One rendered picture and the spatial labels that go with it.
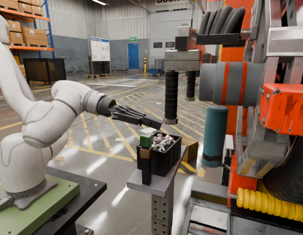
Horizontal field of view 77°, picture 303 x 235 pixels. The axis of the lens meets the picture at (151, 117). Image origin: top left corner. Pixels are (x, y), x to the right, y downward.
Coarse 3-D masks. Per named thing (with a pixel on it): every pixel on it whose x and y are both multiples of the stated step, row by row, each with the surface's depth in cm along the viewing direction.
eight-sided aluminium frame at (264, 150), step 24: (264, 0) 52; (288, 0) 41; (288, 24) 39; (264, 48) 37; (288, 48) 34; (264, 72) 36; (288, 72) 36; (240, 120) 80; (240, 144) 72; (264, 144) 39; (288, 144) 38; (240, 168) 55; (264, 168) 47
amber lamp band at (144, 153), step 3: (141, 150) 71; (144, 150) 70; (147, 150) 70; (150, 150) 70; (141, 153) 71; (144, 153) 71; (147, 153) 70; (150, 153) 71; (141, 156) 71; (144, 156) 71; (147, 156) 70; (150, 156) 71
